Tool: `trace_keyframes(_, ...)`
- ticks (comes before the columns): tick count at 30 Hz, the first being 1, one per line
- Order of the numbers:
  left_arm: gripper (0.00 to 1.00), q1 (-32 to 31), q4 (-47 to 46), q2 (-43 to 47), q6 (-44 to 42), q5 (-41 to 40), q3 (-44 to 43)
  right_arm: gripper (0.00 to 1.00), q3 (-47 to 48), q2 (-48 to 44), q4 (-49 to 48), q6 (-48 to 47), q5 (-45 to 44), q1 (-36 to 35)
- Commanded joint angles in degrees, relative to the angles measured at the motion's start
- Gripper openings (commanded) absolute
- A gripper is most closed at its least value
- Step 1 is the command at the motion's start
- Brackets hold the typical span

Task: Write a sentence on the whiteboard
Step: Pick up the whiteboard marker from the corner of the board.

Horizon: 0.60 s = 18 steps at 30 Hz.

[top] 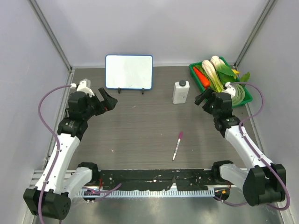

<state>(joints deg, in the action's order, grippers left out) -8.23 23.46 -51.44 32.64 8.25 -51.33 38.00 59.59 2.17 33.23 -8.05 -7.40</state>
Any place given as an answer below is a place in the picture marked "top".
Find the bok choy toy front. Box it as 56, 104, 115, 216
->
201, 60, 224, 92

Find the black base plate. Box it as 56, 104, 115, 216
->
98, 169, 228, 191

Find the white plastic bottle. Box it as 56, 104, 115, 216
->
172, 80, 190, 105

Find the whiteboard wire stand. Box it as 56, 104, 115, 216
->
117, 87, 145, 95

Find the blue framed whiteboard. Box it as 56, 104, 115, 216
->
105, 55, 153, 90

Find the orange toy carrot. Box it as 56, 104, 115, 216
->
193, 67, 210, 89

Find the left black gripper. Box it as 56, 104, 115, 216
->
82, 88, 117, 120

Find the bok choy toy rear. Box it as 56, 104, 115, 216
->
210, 56, 235, 76

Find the magenta whiteboard marker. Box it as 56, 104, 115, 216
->
172, 132, 183, 161

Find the green plastic tray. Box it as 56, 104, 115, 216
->
189, 56, 252, 108

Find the white slotted cable duct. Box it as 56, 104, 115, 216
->
76, 188, 215, 198

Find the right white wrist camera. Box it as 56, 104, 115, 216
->
222, 82, 236, 98

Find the bok choy toy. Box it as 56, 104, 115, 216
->
210, 56, 235, 76
201, 60, 224, 92

